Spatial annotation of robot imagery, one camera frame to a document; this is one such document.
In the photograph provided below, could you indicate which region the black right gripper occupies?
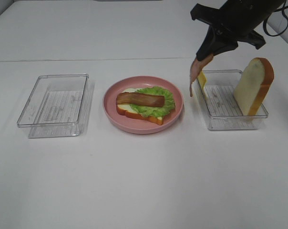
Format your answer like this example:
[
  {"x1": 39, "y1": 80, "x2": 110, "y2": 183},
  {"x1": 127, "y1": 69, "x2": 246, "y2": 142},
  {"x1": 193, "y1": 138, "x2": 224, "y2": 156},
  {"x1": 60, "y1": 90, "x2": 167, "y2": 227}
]
[{"x1": 190, "y1": 0, "x2": 284, "y2": 60}]

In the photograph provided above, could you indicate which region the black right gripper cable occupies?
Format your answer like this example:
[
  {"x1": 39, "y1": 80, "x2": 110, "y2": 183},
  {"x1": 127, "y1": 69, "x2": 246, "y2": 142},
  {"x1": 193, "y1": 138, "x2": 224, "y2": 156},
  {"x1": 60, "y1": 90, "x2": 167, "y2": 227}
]
[{"x1": 262, "y1": 0, "x2": 288, "y2": 38}]

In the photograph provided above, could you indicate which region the clear plastic tray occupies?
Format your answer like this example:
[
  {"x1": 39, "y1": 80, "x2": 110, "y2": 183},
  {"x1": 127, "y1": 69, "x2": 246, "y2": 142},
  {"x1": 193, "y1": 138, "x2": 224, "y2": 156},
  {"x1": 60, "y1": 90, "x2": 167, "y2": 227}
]
[
  {"x1": 17, "y1": 73, "x2": 94, "y2": 138},
  {"x1": 193, "y1": 70, "x2": 268, "y2": 131}
]

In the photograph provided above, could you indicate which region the pink round plate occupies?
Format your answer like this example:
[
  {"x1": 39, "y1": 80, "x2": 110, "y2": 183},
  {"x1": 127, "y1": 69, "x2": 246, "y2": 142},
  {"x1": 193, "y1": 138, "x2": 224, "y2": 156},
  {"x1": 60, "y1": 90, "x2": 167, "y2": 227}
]
[{"x1": 103, "y1": 76, "x2": 184, "y2": 134}]

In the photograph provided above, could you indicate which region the yellow cheese slice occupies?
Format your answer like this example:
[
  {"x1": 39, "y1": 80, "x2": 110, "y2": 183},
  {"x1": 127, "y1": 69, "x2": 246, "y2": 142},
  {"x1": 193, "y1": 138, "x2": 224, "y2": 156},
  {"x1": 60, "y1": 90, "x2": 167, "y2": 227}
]
[{"x1": 197, "y1": 71, "x2": 207, "y2": 98}]

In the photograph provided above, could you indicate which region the right clear plastic tray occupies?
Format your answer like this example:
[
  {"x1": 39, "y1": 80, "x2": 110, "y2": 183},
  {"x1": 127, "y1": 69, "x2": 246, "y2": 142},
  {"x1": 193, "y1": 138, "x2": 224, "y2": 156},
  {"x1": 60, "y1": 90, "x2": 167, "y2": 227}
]
[{"x1": 193, "y1": 70, "x2": 268, "y2": 131}]

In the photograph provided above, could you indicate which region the bread slice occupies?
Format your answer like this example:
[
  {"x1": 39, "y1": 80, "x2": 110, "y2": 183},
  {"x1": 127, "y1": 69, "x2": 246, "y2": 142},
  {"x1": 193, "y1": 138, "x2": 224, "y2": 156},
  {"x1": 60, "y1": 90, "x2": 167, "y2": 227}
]
[
  {"x1": 233, "y1": 57, "x2": 274, "y2": 116},
  {"x1": 116, "y1": 88, "x2": 164, "y2": 125}
]

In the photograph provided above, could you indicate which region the green lettuce leaf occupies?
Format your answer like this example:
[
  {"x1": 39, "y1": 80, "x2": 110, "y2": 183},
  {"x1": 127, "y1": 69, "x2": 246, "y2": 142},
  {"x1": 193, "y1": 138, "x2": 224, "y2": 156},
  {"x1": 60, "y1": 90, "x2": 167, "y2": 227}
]
[{"x1": 130, "y1": 86, "x2": 175, "y2": 118}]

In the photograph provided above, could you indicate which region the pink bacon strip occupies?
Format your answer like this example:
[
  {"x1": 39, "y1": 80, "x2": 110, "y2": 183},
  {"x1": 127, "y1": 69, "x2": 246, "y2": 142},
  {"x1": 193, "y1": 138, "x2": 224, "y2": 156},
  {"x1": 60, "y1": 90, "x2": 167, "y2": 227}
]
[{"x1": 189, "y1": 54, "x2": 214, "y2": 97}]

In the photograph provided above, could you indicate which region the brown bacon strip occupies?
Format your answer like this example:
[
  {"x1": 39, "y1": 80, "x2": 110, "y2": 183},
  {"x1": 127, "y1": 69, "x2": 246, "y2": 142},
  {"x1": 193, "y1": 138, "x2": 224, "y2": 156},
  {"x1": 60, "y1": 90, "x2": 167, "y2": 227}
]
[{"x1": 116, "y1": 92, "x2": 165, "y2": 107}]

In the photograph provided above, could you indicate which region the left clear plastic tray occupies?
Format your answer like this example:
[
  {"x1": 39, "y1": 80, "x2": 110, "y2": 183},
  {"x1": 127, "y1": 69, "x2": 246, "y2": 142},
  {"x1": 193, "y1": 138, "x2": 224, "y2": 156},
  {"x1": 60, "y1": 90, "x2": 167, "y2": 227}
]
[{"x1": 17, "y1": 73, "x2": 94, "y2": 138}]

